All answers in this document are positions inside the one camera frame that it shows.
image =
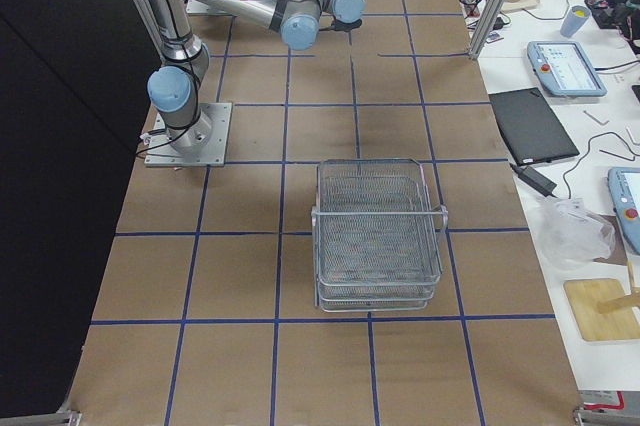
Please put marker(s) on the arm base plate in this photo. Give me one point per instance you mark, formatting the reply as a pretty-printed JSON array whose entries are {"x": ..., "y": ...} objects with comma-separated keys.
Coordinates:
[{"x": 204, "y": 144}]

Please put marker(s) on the clear plastic bag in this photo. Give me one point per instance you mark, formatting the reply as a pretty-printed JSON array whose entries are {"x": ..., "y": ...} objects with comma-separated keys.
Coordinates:
[{"x": 569, "y": 234}]

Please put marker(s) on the blue cup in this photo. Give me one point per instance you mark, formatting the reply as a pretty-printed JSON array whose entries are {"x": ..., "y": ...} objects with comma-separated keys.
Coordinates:
[{"x": 574, "y": 19}]

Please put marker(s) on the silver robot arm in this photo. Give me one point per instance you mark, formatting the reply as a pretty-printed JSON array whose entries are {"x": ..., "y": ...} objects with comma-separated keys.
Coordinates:
[{"x": 174, "y": 89}]

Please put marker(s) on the black laptop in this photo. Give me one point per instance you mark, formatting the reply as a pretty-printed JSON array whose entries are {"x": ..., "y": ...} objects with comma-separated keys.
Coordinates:
[{"x": 530, "y": 129}]

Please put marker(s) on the black power adapter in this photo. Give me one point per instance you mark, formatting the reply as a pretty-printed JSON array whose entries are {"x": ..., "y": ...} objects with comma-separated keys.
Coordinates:
[{"x": 534, "y": 179}]

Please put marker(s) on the blue teach pendant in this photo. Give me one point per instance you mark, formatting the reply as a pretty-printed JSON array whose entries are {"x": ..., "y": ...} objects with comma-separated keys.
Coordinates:
[
  {"x": 563, "y": 69},
  {"x": 623, "y": 185}
]

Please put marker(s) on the wooden board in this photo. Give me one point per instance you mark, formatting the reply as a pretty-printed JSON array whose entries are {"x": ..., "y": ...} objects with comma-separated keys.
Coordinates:
[{"x": 602, "y": 309}]

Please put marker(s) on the wire mesh shelf basket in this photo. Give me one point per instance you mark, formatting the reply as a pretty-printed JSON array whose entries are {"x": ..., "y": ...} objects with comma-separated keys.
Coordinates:
[{"x": 375, "y": 236}]

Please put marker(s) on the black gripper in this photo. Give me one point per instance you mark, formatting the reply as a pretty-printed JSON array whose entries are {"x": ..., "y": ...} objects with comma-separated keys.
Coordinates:
[{"x": 348, "y": 25}]

